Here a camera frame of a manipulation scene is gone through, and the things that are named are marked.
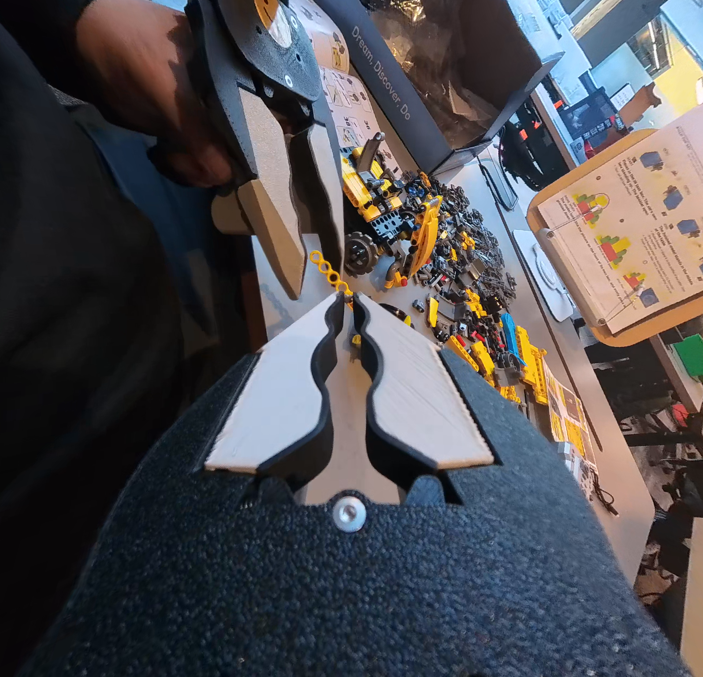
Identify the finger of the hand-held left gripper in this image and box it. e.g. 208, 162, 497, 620
236, 86, 308, 301
290, 124, 346, 281

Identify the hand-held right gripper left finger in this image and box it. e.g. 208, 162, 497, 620
204, 291, 347, 476

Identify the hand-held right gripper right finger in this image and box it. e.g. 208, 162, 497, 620
351, 293, 495, 473

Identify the yellow holed beam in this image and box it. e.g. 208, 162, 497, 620
309, 250, 353, 300

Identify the pile of small connector pieces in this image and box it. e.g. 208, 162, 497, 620
403, 173, 457, 211

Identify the yellow brick wheel subassembly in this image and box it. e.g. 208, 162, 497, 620
351, 302, 414, 360

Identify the yellow brick vehicle model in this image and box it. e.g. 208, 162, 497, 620
341, 131, 446, 291

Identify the person's left forearm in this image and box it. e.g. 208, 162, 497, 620
0, 0, 149, 85

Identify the grey desk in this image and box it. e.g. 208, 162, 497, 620
252, 139, 658, 585

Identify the person's left hand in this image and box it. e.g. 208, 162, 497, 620
74, 0, 238, 189

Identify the white instruction booklet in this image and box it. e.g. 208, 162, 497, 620
286, 0, 405, 179

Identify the blue kit box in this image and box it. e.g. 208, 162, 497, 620
313, 0, 566, 176

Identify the blue brick separator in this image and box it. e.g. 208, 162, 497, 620
500, 313, 528, 368

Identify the stack of yellow panels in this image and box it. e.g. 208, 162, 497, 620
513, 326, 550, 406

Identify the sticker sheet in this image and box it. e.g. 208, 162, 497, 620
544, 367, 600, 469

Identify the grey battery box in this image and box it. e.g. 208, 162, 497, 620
557, 441, 598, 498

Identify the pile of grey track links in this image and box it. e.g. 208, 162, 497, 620
439, 183, 520, 305

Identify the white stand base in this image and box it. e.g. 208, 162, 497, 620
513, 229, 577, 324

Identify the person's dark clothing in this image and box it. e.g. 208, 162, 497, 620
0, 23, 264, 667

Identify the green plastic box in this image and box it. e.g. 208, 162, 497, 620
671, 334, 703, 382

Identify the black power cable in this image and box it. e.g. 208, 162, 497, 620
478, 158, 520, 212

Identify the thin black cable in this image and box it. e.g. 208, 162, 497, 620
590, 479, 620, 519

